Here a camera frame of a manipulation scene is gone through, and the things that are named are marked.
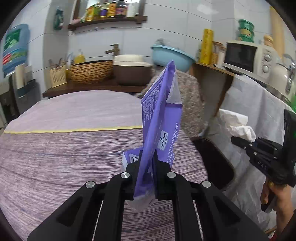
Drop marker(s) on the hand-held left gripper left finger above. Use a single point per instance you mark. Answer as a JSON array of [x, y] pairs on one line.
[[130, 176]]

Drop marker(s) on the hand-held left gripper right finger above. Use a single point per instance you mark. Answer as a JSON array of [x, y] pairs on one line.
[[156, 171]]

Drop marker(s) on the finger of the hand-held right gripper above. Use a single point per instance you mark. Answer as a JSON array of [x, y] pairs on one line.
[[268, 144], [240, 141]]

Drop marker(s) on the white tissue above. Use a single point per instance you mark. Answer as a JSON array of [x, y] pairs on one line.
[[233, 122]]

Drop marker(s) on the black trash bin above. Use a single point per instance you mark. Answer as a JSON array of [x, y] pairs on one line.
[[215, 162]]

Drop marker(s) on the purple tissue packet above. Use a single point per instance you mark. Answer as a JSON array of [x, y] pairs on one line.
[[159, 111]]

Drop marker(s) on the person's right forearm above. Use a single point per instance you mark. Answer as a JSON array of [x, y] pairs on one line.
[[285, 213]]

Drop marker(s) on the person's right hand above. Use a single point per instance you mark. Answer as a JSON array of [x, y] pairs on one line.
[[281, 192]]

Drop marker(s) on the white cloth cover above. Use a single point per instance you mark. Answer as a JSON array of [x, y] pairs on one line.
[[254, 99]]

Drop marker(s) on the white electric kettle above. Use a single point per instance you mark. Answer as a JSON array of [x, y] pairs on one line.
[[279, 81]]

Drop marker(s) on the floral patterned cloth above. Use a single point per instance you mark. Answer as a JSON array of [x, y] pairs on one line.
[[189, 97]]

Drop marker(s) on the purple striped tablecloth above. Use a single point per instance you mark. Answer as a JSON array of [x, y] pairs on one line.
[[69, 143]]

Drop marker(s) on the white microwave oven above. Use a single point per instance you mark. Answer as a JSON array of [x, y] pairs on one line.
[[245, 58]]

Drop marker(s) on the woven container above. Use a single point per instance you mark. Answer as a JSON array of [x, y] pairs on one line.
[[218, 55]]

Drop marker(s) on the dark wooden counter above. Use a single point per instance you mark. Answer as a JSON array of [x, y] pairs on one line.
[[92, 88]]

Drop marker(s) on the brown vessel sink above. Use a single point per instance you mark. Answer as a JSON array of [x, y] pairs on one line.
[[131, 74]]

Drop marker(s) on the yellow wrap roll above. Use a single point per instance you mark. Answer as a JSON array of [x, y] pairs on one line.
[[206, 46]]

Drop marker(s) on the small beige jar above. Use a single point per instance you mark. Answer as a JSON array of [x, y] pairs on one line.
[[268, 41]]

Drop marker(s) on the light blue plastic basin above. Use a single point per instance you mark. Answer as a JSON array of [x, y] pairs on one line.
[[171, 58]]

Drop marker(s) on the stack of green bowls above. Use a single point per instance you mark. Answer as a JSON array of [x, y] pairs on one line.
[[246, 31]]

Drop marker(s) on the wicker basket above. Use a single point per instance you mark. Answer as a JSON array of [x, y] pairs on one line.
[[90, 73]]

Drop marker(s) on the tall beige roll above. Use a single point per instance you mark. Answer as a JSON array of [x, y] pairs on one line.
[[277, 30]]

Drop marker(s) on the wooden knife holder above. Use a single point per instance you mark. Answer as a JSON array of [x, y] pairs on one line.
[[57, 76]]

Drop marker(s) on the brass faucet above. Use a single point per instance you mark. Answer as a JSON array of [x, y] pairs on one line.
[[114, 49]]

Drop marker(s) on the yellow oil bottle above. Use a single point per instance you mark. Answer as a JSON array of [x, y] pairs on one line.
[[79, 58]]

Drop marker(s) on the row of bottles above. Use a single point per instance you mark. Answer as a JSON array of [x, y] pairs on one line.
[[111, 10]]

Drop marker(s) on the blue water jug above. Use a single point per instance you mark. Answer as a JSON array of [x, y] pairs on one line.
[[16, 48]]

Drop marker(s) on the teal hanging pouch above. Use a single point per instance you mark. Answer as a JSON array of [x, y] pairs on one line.
[[58, 19]]

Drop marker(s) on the dark wooden wall shelf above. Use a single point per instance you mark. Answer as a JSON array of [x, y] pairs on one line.
[[104, 22]]

